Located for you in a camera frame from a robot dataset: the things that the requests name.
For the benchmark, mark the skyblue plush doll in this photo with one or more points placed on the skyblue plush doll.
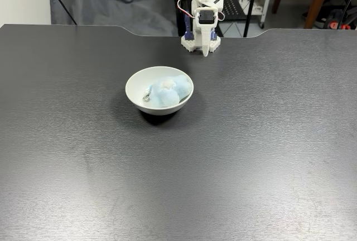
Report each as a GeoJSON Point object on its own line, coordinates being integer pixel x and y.
{"type": "Point", "coordinates": [170, 93]}

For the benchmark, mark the white bowl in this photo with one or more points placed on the white bowl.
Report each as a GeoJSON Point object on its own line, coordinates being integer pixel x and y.
{"type": "Point", "coordinates": [136, 87]}

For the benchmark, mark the blue clamp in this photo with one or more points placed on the blue clamp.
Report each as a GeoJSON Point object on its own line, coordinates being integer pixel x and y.
{"type": "Point", "coordinates": [213, 35]}
{"type": "Point", "coordinates": [188, 27]}

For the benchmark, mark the black perforated shelf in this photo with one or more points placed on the black perforated shelf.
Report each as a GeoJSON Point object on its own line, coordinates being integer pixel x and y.
{"type": "Point", "coordinates": [232, 6]}

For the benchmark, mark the thick black stand pole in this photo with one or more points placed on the thick black stand pole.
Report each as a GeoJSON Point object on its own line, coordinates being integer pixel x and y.
{"type": "Point", "coordinates": [251, 1]}

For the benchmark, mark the grey cloth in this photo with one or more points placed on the grey cloth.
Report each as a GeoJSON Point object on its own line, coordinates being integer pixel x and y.
{"type": "Point", "coordinates": [111, 1]}

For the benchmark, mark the thick wooden furniture leg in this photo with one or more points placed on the thick wooden furniture leg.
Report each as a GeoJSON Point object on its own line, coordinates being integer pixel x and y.
{"type": "Point", "coordinates": [318, 1]}

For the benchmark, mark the black red vacuum cleaner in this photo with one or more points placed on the black red vacuum cleaner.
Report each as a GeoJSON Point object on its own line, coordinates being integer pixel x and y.
{"type": "Point", "coordinates": [334, 24]}

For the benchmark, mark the white cart frame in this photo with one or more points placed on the white cart frame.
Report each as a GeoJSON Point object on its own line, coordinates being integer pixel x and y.
{"type": "Point", "coordinates": [267, 1]}

